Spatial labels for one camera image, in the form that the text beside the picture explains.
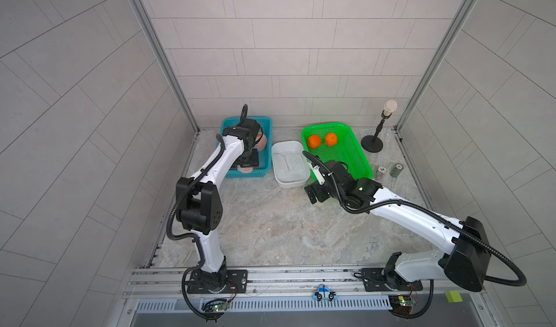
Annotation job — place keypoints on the aluminium corner post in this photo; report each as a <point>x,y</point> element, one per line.
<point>455,27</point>
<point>153,40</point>

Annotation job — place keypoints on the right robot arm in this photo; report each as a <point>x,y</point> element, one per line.
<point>462,255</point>

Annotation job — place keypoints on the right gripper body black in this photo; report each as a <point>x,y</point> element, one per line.
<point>324,190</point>

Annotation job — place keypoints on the toy car sticker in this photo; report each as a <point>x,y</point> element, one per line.
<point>324,292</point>

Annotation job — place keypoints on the white foam net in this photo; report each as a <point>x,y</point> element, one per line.
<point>297,164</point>
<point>280,165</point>

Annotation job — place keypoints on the white plastic tub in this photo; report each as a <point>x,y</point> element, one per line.
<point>285,148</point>

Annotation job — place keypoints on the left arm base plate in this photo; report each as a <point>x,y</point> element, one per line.
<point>204,283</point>

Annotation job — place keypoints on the aluminium corner post left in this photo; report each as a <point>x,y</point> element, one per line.
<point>153,40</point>

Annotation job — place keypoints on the circuit board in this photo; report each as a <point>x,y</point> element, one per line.
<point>402,304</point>
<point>218,305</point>

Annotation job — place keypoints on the teal plastic basket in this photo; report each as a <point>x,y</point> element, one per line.
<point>265,156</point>

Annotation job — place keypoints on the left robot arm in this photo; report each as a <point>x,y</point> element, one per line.
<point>198,208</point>

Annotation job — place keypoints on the green plastic basket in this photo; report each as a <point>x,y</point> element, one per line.
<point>347,150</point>

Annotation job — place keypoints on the netted orange front corner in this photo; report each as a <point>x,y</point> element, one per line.
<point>245,169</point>

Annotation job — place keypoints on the right circuit board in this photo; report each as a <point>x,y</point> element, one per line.
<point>402,304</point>

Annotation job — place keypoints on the aluminium front rail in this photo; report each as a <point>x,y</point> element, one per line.
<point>263,281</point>

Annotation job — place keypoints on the left circuit board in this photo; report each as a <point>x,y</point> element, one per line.
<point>218,305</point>

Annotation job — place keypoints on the green sticky note block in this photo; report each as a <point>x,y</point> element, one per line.
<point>453,297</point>

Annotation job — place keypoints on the aluminium corner post right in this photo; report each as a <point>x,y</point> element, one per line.
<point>455,27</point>

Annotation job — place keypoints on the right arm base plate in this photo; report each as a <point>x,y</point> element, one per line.
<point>376,280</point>

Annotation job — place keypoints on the black stand with bulb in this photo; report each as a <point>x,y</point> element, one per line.
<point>372,143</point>

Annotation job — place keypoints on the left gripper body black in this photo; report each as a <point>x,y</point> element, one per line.
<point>247,159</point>

